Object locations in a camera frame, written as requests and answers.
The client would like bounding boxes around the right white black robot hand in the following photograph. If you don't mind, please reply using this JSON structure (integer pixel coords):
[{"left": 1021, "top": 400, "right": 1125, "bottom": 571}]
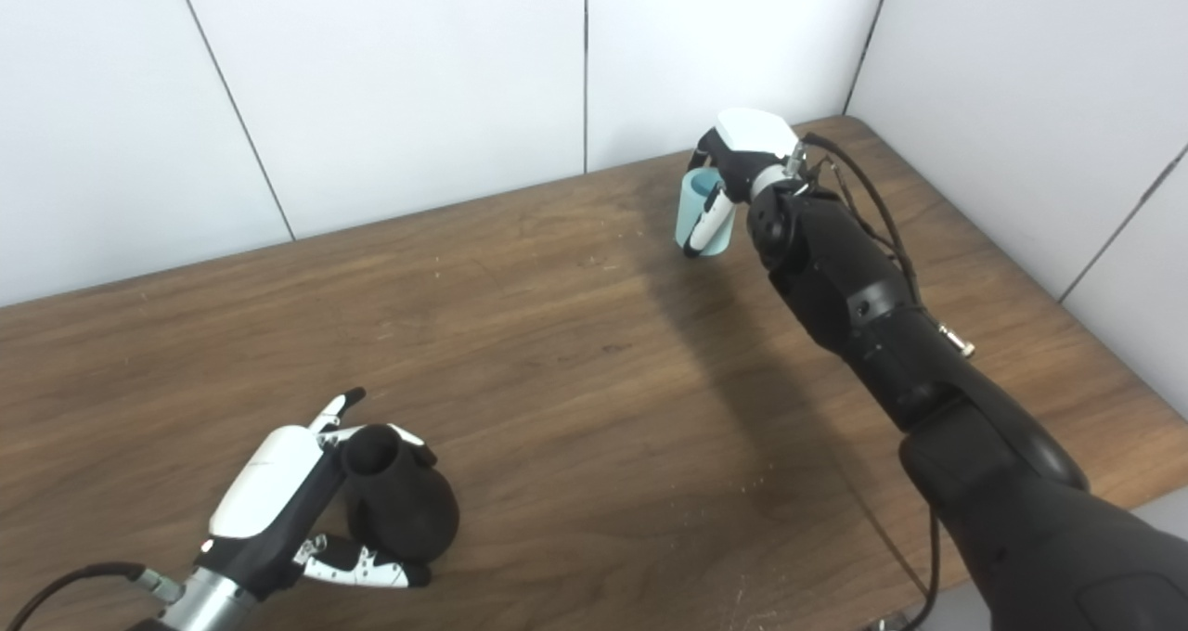
[{"left": 683, "top": 108, "right": 807, "bottom": 259}]

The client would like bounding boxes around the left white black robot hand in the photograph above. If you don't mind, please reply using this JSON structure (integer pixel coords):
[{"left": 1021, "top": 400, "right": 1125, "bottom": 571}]
[{"left": 200, "top": 387, "right": 437, "bottom": 604}]

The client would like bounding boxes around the light-blue hose piece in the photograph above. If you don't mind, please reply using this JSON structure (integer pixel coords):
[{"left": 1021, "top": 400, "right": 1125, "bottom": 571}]
[{"left": 674, "top": 168, "right": 736, "bottom": 258}]

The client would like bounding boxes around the black nozzle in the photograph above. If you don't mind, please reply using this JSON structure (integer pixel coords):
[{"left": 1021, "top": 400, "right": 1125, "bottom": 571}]
[{"left": 340, "top": 424, "right": 460, "bottom": 565}]

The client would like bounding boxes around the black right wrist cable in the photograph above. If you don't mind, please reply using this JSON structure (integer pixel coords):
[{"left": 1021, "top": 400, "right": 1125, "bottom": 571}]
[{"left": 787, "top": 132, "right": 975, "bottom": 631}]

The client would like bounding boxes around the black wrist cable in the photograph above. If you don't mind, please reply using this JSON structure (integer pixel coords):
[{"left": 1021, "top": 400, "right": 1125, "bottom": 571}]
[
  {"left": 787, "top": 132, "right": 975, "bottom": 631},
  {"left": 0, "top": 561, "right": 182, "bottom": 631}
]

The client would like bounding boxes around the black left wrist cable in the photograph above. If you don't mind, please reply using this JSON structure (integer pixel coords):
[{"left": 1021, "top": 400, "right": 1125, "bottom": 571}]
[{"left": 0, "top": 561, "right": 182, "bottom": 631}]

